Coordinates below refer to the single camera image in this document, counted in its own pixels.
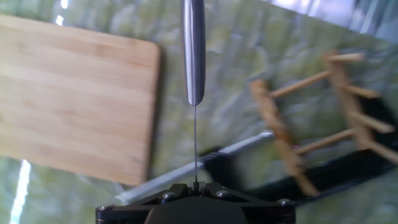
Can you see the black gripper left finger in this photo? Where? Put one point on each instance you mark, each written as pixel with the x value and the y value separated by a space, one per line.
pixel 130 211

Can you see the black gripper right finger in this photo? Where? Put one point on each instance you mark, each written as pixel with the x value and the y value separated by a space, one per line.
pixel 267 211

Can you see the steel cleaver knife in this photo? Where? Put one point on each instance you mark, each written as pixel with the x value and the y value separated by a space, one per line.
pixel 193 53

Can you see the bamboo cutting board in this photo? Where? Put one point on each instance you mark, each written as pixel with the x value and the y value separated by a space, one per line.
pixel 77 102

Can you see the black C-clamp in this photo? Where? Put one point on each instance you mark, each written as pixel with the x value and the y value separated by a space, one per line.
pixel 335 177

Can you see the wooden dish rack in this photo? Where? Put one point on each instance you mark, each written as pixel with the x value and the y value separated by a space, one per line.
pixel 270 112

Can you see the green marble pattern mat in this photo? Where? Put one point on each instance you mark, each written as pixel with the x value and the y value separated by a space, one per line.
pixel 236 77

